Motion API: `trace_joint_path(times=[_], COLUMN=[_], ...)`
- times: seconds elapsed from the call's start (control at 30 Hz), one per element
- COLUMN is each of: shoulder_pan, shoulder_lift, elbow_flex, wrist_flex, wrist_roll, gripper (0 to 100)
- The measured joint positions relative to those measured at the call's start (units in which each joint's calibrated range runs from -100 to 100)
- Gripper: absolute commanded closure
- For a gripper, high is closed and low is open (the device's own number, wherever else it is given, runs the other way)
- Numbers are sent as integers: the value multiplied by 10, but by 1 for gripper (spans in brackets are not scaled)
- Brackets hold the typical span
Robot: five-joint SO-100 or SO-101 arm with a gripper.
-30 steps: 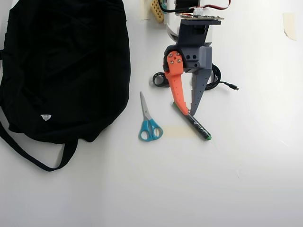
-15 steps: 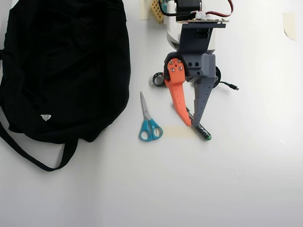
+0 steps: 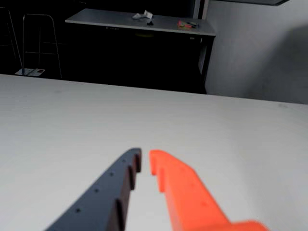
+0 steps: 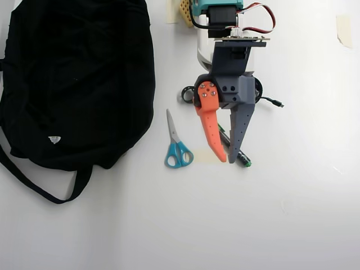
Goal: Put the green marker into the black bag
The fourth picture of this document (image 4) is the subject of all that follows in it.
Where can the grey-blue gripper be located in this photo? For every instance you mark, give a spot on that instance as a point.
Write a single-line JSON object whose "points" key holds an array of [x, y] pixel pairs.
{"points": [[232, 93]]}

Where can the green-capped black marker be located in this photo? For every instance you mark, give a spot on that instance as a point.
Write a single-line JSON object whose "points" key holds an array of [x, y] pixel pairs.
{"points": [[243, 160]]}

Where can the grey teal white robot arm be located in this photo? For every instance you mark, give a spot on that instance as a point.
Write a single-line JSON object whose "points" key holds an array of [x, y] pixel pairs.
{"points": [[204, 42]]}

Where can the black fabric bag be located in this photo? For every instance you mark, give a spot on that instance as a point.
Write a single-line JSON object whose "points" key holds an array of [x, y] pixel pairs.
{"points": [[76, 84]]}

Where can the long beige masking tape strip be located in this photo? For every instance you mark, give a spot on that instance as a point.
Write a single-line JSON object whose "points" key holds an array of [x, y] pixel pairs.
{"points": [[205, 156]]}

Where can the yellow perforated plastic part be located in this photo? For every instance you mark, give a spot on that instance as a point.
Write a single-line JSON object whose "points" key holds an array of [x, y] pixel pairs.
{"points": [[186, 14]]}

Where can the beige masking tape piece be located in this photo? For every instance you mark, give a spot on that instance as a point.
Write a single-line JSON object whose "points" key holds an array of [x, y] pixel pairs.
{"points": [[171, 12], [345, 31]]}

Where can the dark blue camera mount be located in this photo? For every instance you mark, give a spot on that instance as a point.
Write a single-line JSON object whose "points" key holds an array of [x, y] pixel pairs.
{"points": [[227, 60]]}

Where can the camera circuit board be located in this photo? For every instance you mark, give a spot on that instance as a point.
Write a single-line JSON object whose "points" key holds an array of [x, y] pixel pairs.
{"points": [[242, 38]]}

